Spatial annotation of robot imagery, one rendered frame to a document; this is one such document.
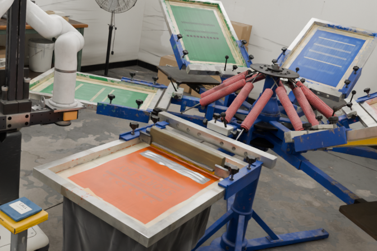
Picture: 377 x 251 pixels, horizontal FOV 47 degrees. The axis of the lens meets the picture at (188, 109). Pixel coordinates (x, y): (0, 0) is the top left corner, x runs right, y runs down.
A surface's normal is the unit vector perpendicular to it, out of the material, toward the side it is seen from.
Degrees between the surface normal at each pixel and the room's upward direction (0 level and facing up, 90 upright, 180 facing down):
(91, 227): 93
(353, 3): 90
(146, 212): 0
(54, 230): 0
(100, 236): 92
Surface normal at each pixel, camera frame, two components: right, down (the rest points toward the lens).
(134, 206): 0.17, -0.93
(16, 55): 0.68, 0.34
